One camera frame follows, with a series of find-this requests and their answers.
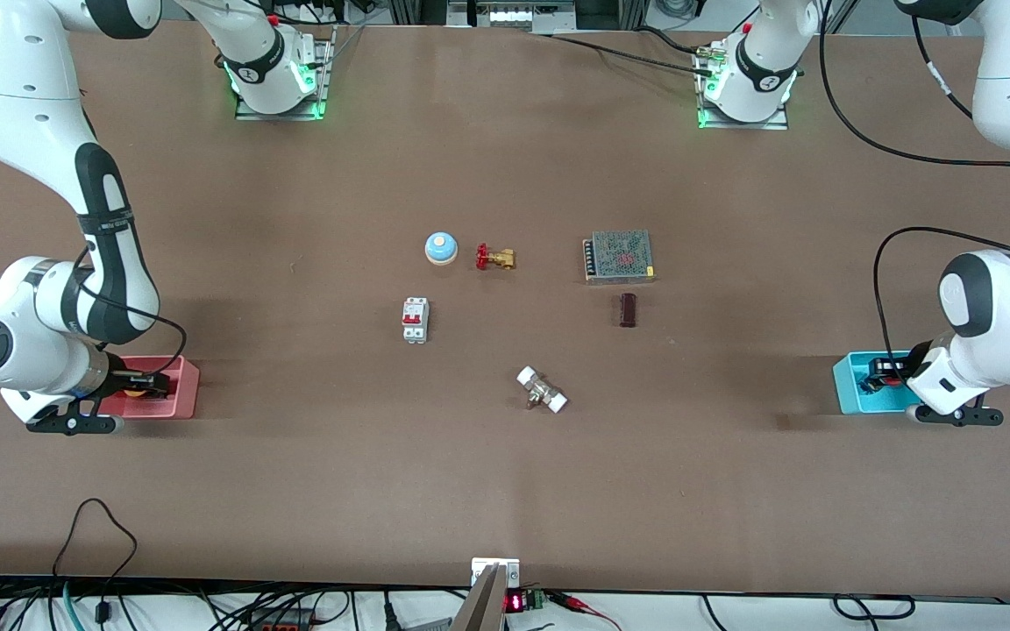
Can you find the metal mesh power supply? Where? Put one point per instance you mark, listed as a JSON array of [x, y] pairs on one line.
[[619, 256]]

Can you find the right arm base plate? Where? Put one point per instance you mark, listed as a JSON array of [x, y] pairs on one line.
[[323, 88]]

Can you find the red digit display module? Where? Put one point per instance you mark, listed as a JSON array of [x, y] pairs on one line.
[[514, 603]]

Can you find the pink plastic bin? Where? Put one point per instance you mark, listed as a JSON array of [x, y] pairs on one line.
[[185, 390]]

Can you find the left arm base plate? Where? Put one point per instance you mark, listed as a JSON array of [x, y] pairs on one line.
[[746, 125]]

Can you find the metal fitting white caps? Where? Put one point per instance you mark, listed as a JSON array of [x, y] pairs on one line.
[[542, 390]]

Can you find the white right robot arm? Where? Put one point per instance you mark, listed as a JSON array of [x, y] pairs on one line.
[[23, 175]]

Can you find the white red circuit breaker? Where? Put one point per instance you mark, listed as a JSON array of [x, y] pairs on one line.
[[416, 320]]

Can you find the silver mount bracket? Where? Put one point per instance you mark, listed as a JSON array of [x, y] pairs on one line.
[[512, 571]]

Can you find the blue round bell button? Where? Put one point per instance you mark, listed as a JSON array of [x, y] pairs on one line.
[[440, 248]]

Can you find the green terminal block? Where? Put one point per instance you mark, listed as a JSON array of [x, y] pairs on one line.
[[535, 600]]

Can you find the red clip lead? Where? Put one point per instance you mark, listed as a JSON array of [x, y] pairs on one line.
[[579, 605]]

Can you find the dark brown cylinder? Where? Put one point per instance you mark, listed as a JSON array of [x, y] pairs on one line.
[[628, 310]]

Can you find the aluminium camera mount profile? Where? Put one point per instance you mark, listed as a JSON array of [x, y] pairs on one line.
[[480, 605]]

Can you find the yellow push button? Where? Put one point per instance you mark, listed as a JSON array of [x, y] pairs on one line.
[[138, 393]]

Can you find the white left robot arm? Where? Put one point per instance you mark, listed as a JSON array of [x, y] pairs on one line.
[[1005, 324]]

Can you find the cyan plastic bin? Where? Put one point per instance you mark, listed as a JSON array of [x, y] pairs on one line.
[[851, 394]]

